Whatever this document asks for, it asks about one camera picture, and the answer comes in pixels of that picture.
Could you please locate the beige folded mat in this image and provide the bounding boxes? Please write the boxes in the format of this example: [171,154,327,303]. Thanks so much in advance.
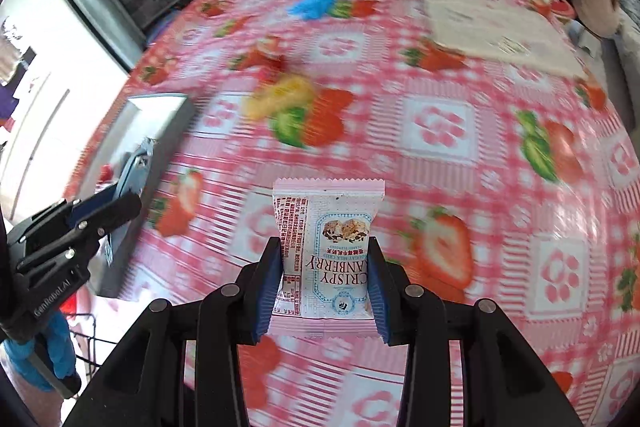
[420,0,588,80]

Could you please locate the yellow round cookie packet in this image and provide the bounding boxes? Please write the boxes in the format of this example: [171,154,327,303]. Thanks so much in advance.
[242,74,318,122]

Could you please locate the person's left hand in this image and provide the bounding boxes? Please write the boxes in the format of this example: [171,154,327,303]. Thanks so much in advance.
[2,309,78,393]

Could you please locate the grey box with white inside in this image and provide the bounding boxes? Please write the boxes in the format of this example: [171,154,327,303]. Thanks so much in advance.
[82,93,197,299]

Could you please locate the black metal frame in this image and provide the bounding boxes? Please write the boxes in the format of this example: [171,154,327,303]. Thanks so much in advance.
[70,312,113,380]

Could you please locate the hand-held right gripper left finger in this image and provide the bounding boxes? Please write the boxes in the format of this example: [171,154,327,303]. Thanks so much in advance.
[62,237,285,427]

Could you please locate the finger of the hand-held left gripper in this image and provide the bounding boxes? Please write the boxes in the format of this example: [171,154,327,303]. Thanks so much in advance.
[10,183,123,243]
[17,192,143,280]

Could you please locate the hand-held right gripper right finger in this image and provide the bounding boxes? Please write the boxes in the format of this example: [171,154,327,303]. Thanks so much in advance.
[367,243,571,427]

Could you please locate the white cranberry snack packet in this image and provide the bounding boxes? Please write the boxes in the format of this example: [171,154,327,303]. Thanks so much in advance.
[270,178,386,339]

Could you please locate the strawberry print tablecloth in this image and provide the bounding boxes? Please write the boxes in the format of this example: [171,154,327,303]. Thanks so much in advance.
[65,0,640,427]

